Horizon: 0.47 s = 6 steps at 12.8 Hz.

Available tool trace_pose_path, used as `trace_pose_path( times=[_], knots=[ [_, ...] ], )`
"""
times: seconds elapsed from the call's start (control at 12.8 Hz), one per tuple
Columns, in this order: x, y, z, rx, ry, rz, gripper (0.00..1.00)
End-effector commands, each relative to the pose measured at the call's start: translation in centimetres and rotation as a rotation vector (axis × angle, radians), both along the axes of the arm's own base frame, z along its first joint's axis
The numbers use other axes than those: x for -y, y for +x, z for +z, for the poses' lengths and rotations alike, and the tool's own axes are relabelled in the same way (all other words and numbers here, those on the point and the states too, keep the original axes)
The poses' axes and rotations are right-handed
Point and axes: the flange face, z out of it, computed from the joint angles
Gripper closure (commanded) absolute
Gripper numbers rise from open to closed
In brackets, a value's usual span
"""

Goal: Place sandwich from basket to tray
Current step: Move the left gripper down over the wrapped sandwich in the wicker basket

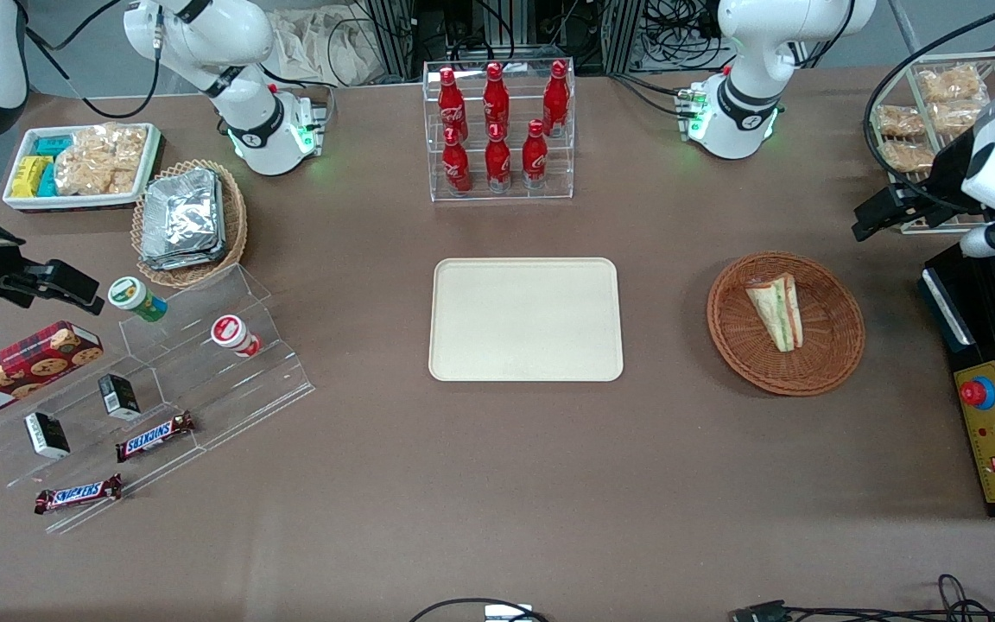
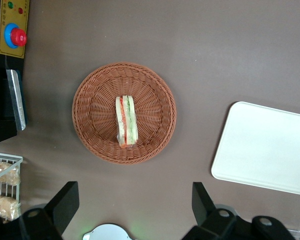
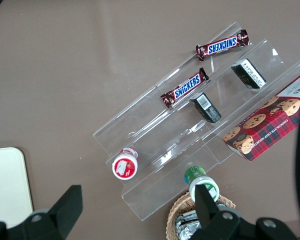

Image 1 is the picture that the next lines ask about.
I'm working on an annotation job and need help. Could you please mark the black control box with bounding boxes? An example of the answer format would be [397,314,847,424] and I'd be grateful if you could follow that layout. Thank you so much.
[918,244,995,520]

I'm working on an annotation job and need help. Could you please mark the silver foil packet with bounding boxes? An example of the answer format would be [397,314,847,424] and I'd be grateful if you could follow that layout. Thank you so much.
[140,168,227,271]

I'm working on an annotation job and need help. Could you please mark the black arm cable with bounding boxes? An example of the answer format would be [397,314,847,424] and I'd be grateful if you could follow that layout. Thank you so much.
[862,6,995,219]
[24,0,162,120]

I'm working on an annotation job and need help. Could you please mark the tangled black cables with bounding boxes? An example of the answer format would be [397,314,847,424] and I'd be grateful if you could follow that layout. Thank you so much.
[787,574,995,622]

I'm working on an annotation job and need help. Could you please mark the oval wicker basket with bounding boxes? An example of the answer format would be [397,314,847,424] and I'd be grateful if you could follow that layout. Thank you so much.
[131,159,249,289]

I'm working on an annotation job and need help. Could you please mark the round brown wicker basket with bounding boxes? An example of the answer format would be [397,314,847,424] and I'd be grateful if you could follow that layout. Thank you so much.
[706,251,867,397]

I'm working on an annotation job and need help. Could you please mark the white rectangular snack tray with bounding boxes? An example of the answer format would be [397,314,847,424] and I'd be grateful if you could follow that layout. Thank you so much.
[3,123,162,213]

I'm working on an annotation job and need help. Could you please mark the yellow snack packet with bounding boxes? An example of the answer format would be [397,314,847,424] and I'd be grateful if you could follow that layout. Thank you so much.
[10,155,54,199]

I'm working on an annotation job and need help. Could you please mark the beige plastic tray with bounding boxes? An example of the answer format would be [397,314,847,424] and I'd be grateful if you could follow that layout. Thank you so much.
[428,257,625,384]

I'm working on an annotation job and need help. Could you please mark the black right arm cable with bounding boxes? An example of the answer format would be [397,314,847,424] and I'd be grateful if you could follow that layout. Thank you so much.
[24,0,162,120]

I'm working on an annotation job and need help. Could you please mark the small black box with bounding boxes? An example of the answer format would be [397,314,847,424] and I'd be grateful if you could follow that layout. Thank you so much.
[98,372,143,422]
[23,411,72,460]

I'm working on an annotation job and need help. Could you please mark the clear bag of rice crackers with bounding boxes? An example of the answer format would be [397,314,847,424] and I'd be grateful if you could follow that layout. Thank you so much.
[54,123,148,197]

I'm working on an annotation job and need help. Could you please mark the red emergency stop button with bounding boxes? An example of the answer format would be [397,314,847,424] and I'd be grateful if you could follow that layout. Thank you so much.
[959,377,995,412]

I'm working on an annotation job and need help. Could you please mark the black looped table cable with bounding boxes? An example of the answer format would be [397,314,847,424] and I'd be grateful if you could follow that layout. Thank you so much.
[409,597,552,622]

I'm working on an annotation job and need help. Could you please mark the background black cable bundle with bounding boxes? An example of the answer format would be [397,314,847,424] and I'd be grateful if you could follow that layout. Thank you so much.
[643,0,733,72]

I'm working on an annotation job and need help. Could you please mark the green lidded cup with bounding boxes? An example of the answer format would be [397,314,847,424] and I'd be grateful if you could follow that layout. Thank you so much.
[108,276,169,324]

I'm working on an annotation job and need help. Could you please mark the red cola bottle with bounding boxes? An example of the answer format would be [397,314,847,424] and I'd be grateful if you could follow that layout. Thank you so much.
[441,126,473,196]
[482,61,512,139]
[542,60,571,138]
[521,118,549,190]
[438,67,469,144]
[485,123,514,194]

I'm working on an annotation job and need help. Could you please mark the clear acrylic bottle rack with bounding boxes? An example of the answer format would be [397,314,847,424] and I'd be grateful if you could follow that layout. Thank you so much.
[423,58,577,205]

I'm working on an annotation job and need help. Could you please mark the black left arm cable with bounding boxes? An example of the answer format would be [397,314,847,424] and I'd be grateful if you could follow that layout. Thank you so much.
[862,6,995,219]

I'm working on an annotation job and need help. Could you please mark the black cable connector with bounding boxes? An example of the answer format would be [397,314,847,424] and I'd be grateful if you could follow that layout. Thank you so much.
[730,600,793,622]

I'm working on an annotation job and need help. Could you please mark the aluminium frame post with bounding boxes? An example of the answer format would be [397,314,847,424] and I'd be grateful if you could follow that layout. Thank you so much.
[601,0,647,75]
[366,0,429,85]

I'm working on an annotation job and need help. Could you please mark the red tartan cookie box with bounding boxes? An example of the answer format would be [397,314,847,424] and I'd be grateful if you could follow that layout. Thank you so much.
[0,321,105,427]

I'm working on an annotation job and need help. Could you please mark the clear acrylic step stand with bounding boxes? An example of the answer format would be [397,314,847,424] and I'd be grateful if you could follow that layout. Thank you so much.
[0,263,318,536]

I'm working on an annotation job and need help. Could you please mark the crumpled beige bag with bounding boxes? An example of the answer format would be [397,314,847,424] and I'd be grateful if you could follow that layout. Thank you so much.
[268,7,379,88]

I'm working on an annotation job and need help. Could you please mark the red lidded cup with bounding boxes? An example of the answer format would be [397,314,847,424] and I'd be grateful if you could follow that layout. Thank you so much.
[209,314,263,359]

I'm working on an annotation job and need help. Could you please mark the clear bag of fried snacks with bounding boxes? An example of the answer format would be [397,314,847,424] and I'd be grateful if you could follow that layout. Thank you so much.
[917,65,987,105]
[929,101,987,139]
[880,139,937,175]
[876,104,927,140]

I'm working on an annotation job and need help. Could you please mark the Snickers chocolate bar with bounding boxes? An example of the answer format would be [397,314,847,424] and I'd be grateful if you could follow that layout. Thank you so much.
[34,473,124,517]
[114,410,197,464]

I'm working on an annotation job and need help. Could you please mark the wrapped triangle sandwich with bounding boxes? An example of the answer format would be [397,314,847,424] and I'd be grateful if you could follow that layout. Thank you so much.
[743,272,806,353]

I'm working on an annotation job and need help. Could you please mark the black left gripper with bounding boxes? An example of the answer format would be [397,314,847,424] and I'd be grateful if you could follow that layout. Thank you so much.
[851,111,995,244]

